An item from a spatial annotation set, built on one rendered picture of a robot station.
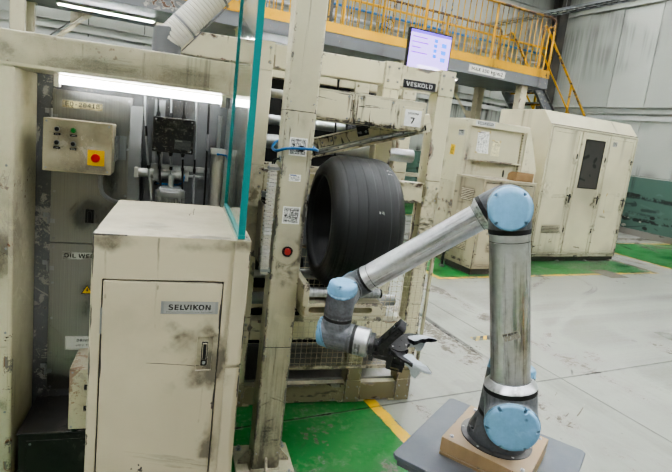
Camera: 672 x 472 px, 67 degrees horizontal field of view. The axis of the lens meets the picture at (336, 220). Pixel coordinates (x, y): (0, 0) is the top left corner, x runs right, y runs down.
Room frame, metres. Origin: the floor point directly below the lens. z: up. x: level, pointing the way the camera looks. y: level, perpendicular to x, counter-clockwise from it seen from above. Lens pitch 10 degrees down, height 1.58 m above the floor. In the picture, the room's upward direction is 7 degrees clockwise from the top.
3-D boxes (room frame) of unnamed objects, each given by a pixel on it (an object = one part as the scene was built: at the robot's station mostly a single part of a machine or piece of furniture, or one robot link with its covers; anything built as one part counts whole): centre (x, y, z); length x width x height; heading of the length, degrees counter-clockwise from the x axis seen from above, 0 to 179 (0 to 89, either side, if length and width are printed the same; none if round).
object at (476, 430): (1.55, -0.61, 0.71); 0.19 x 0.19 x 0.10
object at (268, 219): (2.13, 0.28, 1.19); 0.05 x 0.04 x 0.48; 17
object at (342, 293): (1.53, -0.05, 1.08); 0.12 x 0.09 x 0.12; 165
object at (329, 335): (1.52, -0.04, 0.96); 0.12 x 0.09 x 0.10; 77
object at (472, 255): (6.77, -2.06, 0.62); 0.91 x 0.58 x 1.25; 117
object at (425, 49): (6.20, -0.85, 2.60); 0.60 x 0.05 x 0.55; 117
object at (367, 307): (2.15, -0.07, 0.84); 0.36 x 0.09 x 0.06; 107
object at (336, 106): (2.60, -0.06, 1.71); 0.61 x 0.25 x 0.15; 107
